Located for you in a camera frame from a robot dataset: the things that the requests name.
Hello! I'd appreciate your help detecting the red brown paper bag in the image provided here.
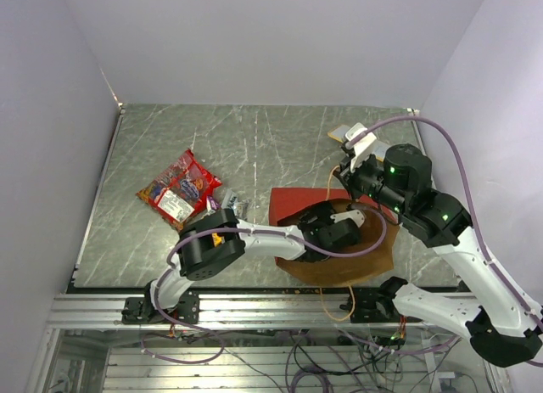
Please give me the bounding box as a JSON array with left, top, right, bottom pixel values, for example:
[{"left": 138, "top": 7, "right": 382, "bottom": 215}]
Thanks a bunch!
[{"left": 268, "top": 187, "right": 400, "bottom": 289}]

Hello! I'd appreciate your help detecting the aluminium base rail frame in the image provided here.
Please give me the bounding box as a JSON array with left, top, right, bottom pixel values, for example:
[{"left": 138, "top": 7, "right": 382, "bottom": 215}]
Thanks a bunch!
[{"left": 28, "top": 287, "right": 512, "bottom": 392}]

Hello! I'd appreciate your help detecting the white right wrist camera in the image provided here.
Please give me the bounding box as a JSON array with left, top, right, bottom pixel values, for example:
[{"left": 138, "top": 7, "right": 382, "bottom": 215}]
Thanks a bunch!
[{"left": 344, "top": 123, "right": 378, "bottom": 172}]

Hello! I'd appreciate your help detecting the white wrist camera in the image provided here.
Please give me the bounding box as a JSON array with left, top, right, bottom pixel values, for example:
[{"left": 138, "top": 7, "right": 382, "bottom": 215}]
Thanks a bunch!
[
  {"left": 344, "top": 123, "right": 378, "bottom": 172},
  {"left": 330, "top": 209, "right": 366, "bottom": 230}
]

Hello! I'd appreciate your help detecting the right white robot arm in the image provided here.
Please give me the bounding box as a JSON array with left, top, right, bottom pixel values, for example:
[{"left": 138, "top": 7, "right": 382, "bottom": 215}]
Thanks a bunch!
[{"left": 334, "top": 144, "right": 542, "bottom": 368}]

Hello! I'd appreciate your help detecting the large red snack bag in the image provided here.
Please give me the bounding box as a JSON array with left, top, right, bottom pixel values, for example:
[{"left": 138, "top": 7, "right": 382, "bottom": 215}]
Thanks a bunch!
[{"left": 136, "top": 149, "right": 222, "bottom": 231}]

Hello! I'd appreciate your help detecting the yellow m&m's packet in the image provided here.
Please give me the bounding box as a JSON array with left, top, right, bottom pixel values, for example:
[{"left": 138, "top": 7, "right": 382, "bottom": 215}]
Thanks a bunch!
[{"left": 211, "top": 233, "right": 225, "bottom": 247}]

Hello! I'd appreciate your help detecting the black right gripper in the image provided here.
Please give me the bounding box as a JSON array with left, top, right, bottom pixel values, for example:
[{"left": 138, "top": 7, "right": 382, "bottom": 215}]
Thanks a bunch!
[{"left": 332, "top": 148, "right": 410, "bottom": 216}]

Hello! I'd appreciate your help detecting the grey silver snack wrapper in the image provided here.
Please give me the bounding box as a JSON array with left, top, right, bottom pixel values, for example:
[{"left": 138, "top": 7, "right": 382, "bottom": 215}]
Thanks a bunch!
[{"left": 221, "top": 188, "right": 250, "bottom": 220}]

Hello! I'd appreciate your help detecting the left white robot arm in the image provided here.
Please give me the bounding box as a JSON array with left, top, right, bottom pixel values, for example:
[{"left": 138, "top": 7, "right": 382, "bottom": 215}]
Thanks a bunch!
[{"left": 137, "top": 201, "right": 366, "bottom": 323}]

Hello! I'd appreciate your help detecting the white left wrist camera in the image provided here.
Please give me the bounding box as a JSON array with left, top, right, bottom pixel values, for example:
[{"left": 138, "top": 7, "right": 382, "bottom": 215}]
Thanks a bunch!
[{"left": 330, "top": 209, "right": 366, "bottom": 230}]

